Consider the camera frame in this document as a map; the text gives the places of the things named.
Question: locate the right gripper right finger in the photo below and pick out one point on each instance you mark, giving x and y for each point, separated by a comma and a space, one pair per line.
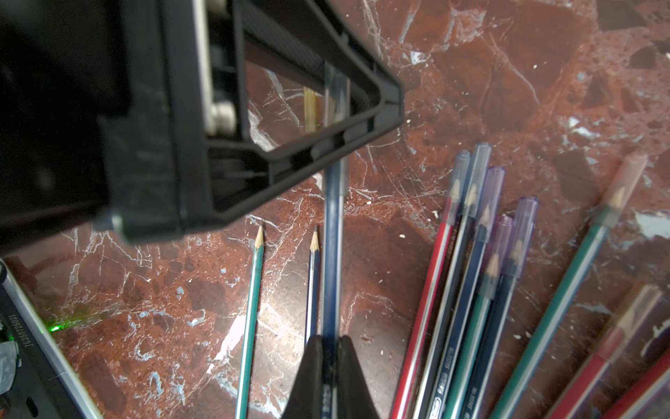
353, 400

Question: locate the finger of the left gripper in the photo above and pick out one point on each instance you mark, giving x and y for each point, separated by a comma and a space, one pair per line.
215, 126

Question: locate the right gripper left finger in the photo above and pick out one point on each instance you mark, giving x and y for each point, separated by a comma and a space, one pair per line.
305, 401

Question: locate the dark blue pencil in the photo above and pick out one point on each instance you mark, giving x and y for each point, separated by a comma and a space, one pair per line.
312, 300

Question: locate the yellow pencil cap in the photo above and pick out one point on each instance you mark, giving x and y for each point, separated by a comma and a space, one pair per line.
311, 111

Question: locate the blue striped pencil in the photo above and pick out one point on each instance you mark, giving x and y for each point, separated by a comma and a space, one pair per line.
335, 188

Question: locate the clear blue pencil cap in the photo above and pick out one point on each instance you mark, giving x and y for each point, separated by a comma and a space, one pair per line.
337, 96

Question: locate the red striped pencil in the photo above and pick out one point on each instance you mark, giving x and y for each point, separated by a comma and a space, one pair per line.
419, 330

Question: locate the blue pencil purple cap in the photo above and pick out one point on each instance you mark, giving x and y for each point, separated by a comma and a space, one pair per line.
480, 236

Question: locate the navy pencil purple cap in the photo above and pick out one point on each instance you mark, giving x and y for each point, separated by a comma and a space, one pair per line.
510, 270

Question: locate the green pencil pink cap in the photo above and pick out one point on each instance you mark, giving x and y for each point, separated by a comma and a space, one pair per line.
611, 207

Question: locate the red pencil brown cap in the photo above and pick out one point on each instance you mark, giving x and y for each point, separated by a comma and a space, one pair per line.
624, 324

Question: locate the red pencil at edge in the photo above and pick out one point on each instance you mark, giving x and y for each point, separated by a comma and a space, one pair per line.
643, 392

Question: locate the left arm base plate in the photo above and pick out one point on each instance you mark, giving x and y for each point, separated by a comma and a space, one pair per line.
36, 379

